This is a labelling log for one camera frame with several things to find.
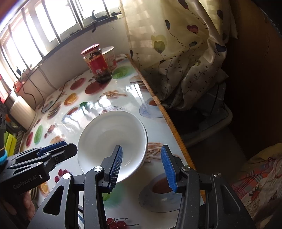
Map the white red cup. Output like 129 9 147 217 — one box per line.
102 46 117 71

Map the black power cable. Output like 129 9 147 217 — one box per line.
16 68 71 114

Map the yellow-green box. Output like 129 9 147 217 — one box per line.
4 132 17 156

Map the person's hand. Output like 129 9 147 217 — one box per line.
1 191 35 221

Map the white bowl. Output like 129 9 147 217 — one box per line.
77 111 148 182

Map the orange plastic container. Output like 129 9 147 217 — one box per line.
13 81 23 92

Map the white electric kettle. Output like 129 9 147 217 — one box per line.
9 96 37 131

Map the floral beige curtain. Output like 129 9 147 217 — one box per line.
120 0 236 110

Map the patterned fabric bedding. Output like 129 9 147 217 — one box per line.
231 143 281 228

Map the red lidded jar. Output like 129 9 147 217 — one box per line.
81 44 112 83

